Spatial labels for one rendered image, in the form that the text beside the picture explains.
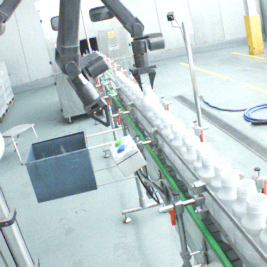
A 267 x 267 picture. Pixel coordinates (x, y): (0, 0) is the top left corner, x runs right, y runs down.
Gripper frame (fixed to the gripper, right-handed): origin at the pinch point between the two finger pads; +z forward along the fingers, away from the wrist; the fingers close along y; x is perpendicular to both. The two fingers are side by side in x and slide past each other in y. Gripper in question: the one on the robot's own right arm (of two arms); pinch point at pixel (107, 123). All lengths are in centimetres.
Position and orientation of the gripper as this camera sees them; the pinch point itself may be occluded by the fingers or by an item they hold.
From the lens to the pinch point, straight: 114.3
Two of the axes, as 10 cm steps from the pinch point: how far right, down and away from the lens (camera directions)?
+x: -8.4, 5.4, 0.0
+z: 5.1, 7.9, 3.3
